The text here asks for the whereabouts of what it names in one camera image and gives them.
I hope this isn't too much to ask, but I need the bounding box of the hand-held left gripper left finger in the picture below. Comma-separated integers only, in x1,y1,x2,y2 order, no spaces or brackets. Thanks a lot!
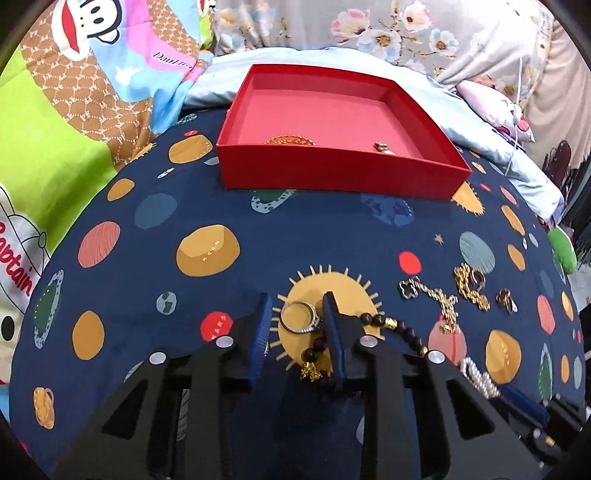
53,293,273,480

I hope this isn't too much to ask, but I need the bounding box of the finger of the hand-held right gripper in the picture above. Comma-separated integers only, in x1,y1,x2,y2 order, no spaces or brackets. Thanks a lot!
501,386,551,426

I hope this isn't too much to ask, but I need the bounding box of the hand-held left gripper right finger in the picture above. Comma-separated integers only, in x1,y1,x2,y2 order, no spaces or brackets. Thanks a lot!
322,292,542,480

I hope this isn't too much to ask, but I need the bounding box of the silver ring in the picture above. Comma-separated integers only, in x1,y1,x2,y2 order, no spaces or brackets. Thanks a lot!
279,301,322,334

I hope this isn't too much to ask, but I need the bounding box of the white pearl bracelet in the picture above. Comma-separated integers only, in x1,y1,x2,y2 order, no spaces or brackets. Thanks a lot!
459,357,502,399

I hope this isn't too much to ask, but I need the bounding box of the red cardboard box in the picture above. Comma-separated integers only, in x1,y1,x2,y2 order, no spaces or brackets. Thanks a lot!
216,64,473,202

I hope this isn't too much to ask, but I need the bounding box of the navy planet print bedsheet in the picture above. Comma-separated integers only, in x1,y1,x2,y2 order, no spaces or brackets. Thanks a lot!
9,107,583,480

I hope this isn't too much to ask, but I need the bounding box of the green plastic object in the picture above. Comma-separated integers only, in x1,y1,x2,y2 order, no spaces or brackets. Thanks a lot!
547,225,579,274

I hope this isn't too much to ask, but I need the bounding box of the pink cartoon pillow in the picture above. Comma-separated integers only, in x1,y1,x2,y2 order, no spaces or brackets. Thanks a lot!
455,78,537,144

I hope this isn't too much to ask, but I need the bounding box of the cartoon monkey print blanket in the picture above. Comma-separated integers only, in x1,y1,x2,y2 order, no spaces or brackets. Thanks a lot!
0,0,218,333

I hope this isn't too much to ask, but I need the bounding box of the grey floral quilt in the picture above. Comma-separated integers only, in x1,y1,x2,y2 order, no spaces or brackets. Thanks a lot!
213,0,555,88

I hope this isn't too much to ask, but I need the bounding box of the dark wooden bead bracelet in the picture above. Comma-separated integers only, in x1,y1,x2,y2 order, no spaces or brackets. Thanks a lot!
300,312,428,384

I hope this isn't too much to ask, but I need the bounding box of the gold ring with red stone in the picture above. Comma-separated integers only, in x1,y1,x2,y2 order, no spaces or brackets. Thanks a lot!
496,288,518,315

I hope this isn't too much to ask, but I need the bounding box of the gold clover pendant necklace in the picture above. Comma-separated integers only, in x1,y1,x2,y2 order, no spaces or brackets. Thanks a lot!
399,276,461,334

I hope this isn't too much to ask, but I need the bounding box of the gold chain bracelet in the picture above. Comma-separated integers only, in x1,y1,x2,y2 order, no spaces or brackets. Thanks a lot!
453,263,491,311

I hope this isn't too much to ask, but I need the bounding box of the gold beaded bracelet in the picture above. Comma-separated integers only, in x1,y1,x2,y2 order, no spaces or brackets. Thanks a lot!
264,134,317,147

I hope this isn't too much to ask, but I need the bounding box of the white cable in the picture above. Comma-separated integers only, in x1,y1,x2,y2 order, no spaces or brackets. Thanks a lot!
503,55,527,176

